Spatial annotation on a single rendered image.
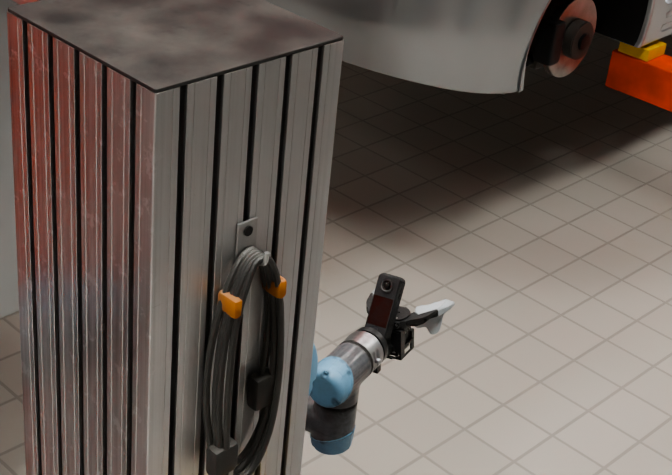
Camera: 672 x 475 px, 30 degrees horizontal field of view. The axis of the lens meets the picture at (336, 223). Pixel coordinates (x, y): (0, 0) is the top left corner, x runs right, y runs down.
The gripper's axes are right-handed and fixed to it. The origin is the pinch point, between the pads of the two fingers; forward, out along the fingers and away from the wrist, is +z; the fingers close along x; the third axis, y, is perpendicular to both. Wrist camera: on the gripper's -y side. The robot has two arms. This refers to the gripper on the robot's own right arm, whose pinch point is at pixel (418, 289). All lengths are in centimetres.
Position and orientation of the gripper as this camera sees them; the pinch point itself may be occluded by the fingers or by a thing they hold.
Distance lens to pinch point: 238.1
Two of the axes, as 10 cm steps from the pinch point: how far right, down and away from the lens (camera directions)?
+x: 8.6, 2.0, -4.7
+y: 0.3, 9.0, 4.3
